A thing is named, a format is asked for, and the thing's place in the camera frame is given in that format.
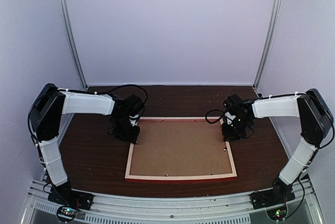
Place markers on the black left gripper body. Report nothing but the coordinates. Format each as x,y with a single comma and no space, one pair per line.
122,128

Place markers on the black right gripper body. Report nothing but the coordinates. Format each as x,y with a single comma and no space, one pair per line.
238,127

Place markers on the red wooden picture frame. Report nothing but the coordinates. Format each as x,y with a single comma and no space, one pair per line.
180,177

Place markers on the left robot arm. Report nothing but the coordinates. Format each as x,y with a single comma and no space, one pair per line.
52,103

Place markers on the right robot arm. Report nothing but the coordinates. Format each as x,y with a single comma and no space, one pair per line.
315,123

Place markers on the right circuit board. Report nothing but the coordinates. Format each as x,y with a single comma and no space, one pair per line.
277,214

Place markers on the circuit board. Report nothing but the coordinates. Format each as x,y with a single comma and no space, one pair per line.
277,214
66,213

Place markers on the left circuit board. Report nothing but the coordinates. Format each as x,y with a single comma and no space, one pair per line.
66,213

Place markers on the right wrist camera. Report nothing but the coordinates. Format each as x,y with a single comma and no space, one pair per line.
232,100

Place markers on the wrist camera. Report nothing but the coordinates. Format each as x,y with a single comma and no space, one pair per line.
133,104
232,100

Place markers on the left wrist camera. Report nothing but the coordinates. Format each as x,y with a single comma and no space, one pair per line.
133,104

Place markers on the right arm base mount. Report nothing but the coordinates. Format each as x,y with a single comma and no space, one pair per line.
272,195

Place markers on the aluminium front rail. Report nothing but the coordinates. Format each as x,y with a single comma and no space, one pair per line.
228,201

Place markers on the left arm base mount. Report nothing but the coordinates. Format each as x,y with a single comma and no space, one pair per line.
70,197

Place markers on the right aluminium corner post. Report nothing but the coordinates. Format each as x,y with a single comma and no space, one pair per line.
275,12

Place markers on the aluminium corner post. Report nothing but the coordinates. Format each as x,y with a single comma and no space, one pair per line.
275,12
72,44

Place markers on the left aluminium corner post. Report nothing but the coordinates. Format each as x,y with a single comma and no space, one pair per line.
72,44

